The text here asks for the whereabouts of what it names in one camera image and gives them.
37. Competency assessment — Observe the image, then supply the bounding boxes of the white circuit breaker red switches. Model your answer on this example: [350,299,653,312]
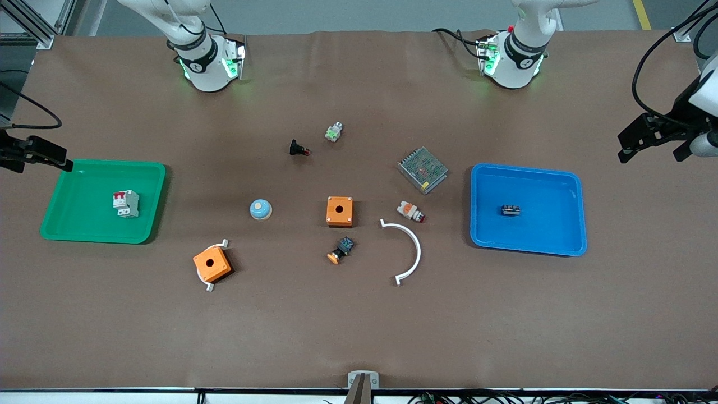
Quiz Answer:
[112,190,140,219]

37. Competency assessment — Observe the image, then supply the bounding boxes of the green plastic tray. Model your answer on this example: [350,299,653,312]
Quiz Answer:
[39,160,167,245]

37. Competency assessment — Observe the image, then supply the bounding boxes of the blue plastic tray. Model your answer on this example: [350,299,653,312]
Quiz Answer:
[470,163,588,258]

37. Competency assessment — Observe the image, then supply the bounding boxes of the orange box with hole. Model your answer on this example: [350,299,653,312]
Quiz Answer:
[326,196,355,228]
[192,246,233,284]

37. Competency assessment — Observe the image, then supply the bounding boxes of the orange box with brackets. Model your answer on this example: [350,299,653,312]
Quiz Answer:
[196,238,231,293]

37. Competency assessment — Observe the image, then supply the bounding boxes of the perforated metal power supply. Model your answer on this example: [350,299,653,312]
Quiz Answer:
[397,146,449,195]

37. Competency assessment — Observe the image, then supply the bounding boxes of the white half-round pipe clamp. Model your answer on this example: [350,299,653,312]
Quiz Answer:
[380,219,422,287]

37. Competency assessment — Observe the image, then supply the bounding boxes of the black orange push button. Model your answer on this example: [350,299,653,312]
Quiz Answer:
[327,237,356,265]

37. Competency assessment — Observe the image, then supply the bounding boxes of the aluminium frame post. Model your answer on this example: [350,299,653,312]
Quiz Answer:
[0,0,90,50]
[670,0,718,43]

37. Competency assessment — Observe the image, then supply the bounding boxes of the black left base cable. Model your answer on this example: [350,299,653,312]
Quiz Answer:
[431,26,485,60]

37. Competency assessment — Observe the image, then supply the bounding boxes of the red push button switch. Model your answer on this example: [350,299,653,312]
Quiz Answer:
[397,201,426,224]

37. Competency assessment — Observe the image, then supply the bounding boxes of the white table edge rail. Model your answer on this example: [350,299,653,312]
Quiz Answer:
[0,388,718,404]

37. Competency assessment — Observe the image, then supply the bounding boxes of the black cable bundle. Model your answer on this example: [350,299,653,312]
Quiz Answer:
[407,389,718,404]

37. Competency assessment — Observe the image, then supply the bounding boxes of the grey metal bracket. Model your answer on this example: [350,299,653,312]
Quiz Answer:
[347,370,380,390]

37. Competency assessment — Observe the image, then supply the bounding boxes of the dark brown post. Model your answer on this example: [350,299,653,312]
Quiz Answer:
[343,374,374,404]

